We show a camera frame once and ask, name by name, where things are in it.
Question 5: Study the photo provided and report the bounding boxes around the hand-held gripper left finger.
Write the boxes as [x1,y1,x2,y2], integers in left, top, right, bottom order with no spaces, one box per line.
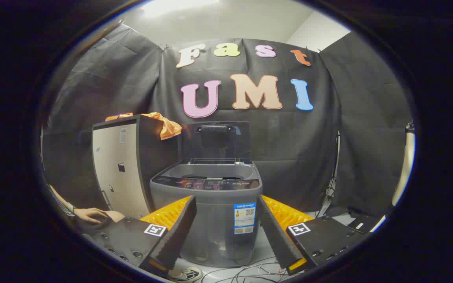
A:
[86,195,197,280]

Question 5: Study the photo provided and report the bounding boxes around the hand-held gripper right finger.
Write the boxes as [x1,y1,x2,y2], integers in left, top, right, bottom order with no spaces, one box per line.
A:
[257,195,368,276]

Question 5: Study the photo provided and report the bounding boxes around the grey washing machine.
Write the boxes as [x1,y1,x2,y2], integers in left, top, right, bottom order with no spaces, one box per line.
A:
[150,159,263,268]

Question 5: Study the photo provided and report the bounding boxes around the dark washing machine lid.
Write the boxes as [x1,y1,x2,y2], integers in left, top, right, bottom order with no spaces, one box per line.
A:
[181,121,252,165]

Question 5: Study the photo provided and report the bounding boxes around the orange cloth garment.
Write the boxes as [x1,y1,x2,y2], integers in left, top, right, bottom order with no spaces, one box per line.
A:
[105,112,182,141]

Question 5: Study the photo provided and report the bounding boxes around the person's shoe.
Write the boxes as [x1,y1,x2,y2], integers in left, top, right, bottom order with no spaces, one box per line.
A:
[169,267,203,283]

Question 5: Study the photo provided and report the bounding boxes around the black tripod stand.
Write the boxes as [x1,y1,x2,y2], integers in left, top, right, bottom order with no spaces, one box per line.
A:
[317,132,341,217]

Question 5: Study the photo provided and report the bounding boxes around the dark cabinet with beige door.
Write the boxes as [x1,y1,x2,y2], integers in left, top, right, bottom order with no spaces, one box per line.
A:
[92,114,180,219]

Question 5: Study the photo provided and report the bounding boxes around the black box with white label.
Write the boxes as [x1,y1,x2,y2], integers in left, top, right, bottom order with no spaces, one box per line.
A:
[346,212,386,234]

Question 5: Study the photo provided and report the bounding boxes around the black backdrop cloth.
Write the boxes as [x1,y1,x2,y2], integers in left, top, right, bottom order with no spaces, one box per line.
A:
[40,24,414,221]

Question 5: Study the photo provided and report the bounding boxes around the white curved pole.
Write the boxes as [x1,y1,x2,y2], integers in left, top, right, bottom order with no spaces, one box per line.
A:
[392,122,416,207]

